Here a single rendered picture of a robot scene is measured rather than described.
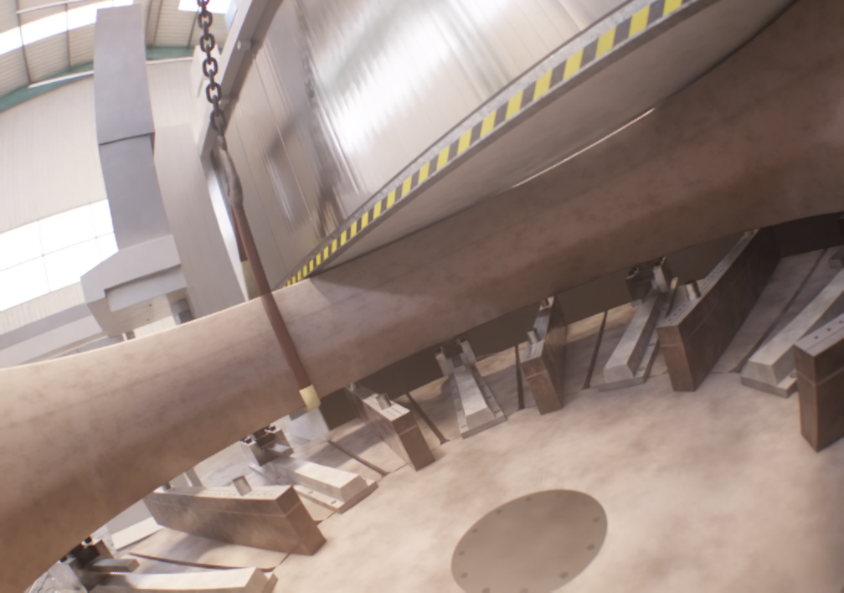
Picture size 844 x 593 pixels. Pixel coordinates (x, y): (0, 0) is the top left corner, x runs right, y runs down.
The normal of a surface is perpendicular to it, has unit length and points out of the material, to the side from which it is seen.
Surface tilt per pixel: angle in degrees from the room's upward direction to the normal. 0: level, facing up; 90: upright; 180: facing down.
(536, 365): 90
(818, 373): 90
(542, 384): 90
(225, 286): 90
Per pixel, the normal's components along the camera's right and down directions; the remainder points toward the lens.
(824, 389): -0.36, 0.14
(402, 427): 0.33, -0.18
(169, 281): 0.59, -0.28
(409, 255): -0.02, -0.02
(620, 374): -0.66, 0.27
